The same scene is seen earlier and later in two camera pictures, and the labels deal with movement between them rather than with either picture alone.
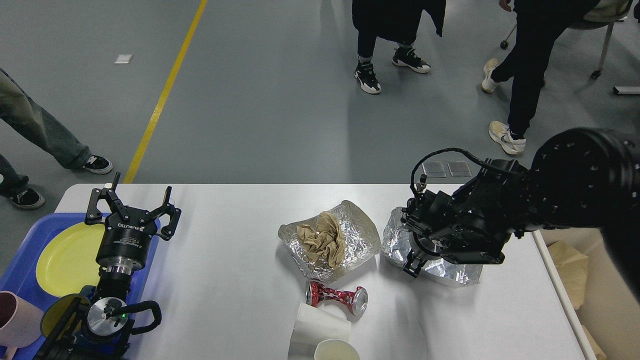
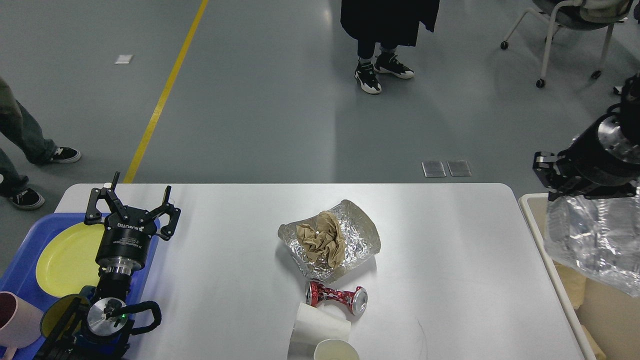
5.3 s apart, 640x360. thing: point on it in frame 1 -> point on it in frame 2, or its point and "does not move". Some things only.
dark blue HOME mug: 73,331 does not move
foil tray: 396,246 -> 599,238
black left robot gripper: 123,248 does not move
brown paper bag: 572,266 -> 600,309
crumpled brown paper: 325,245 does not move
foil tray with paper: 327,247 does not move
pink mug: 20,323 does not move
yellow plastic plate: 66,262 does not move
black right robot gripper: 467,227 -> 603,155
